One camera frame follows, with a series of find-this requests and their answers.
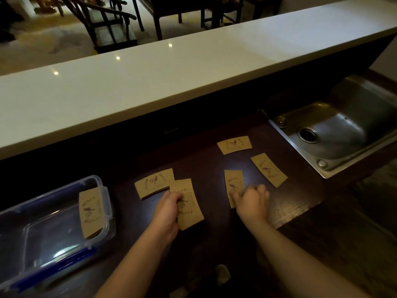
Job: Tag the person's right hand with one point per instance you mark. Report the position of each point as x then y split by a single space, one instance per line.
252 204

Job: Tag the person's left hand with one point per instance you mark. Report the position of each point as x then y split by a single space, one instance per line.
166 214

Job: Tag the person's right thumb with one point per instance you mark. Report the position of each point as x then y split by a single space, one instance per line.
237 198

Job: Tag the person's left fingers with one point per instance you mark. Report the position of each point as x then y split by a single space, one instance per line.
177 198

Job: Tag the brown paper cup sleeve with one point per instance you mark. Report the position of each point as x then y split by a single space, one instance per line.
232 179
234 145
268 170
90 211
190 214
153 183

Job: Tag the person's right forearm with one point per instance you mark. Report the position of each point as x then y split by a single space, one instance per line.
294 263

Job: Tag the person's left forearm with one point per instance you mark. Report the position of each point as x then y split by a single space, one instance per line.
133 270

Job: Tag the person's white shoe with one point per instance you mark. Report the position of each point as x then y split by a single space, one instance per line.
223 274

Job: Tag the round metal sink cap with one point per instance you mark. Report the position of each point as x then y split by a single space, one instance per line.
322 164
281 121

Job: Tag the sink drain strainer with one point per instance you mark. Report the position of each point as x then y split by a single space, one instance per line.
307 135

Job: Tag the stainless steel sink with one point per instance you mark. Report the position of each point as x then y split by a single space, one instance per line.
347 127

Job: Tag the clear plastic container blue clips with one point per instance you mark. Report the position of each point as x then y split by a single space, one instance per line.
46 238

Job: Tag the dark wooden armchair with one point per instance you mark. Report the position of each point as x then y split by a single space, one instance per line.
105 27

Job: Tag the dark wooden chair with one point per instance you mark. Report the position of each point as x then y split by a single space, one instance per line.
221 10

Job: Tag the dark wooden table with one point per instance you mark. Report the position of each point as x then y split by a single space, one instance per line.
167 9

